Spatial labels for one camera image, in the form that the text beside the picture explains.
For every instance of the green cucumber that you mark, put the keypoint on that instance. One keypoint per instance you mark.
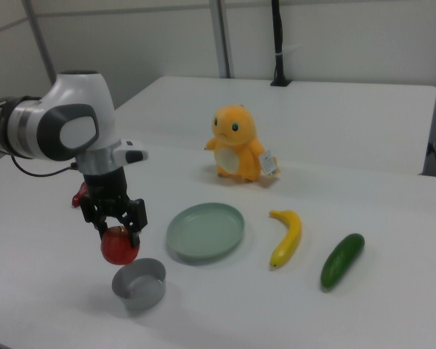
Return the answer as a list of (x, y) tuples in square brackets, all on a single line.
[(341, 263)]

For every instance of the red apple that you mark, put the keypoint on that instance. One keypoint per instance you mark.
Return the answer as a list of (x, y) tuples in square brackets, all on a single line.
[(118, 249)]

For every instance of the orange plush toy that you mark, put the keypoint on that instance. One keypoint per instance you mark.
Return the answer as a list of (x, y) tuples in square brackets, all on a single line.
[(236, 145)]

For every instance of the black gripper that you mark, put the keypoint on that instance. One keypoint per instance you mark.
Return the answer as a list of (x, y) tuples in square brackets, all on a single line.
[(105, 187)]

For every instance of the black camera pole with clamp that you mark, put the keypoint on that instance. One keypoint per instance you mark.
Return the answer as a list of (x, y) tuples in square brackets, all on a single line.
[(278, 43)]

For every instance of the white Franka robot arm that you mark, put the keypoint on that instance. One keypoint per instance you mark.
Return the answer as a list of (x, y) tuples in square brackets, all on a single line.
[(65, 120)]

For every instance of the yellow banana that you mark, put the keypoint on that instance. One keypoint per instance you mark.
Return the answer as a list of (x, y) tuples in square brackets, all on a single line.
[(288, 240)]

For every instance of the white side table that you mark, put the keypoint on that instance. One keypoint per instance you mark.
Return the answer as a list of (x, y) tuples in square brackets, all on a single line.
[(312, 116)]

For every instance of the pale green plate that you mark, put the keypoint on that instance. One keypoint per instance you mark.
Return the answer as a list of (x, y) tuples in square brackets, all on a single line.
[(205, 232)]

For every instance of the red chili pepper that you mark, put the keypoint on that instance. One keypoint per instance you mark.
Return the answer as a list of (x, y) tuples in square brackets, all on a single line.
[(79, 194)]

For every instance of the grey partition post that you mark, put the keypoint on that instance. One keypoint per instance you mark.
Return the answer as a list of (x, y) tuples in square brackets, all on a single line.
[(221, 36)]

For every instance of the small grey bowl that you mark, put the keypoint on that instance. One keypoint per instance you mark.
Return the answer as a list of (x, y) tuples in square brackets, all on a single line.
[(140, 287)]

